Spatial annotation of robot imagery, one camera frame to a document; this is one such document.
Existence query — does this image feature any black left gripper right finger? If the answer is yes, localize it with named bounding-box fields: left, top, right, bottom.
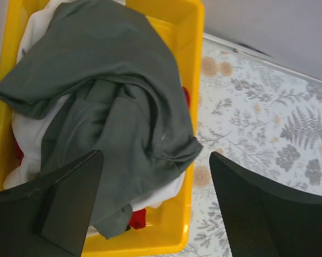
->
left=209, top=152, right=322, bottom=256

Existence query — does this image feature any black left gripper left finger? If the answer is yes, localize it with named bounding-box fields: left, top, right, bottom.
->
left=0, top=150, right=104, bottom=257

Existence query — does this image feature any dark grey t shirt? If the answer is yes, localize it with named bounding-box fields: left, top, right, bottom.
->
left=0, top=1, right=202, bottom=239

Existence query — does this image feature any white t shirt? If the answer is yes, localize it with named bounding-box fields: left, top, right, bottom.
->
left=3, top=0, right=185, bottom=238

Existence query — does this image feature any red t shirt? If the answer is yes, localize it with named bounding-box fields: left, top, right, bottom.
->
left=3, top=94, right=186, bottom=229

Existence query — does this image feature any yellow plastic bin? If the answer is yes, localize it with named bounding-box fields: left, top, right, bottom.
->
left=0, top=1, right=205, bottom=256

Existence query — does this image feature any floral tablecloth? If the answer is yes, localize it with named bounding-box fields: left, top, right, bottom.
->
left=179, top=34, right=322, bottom=256

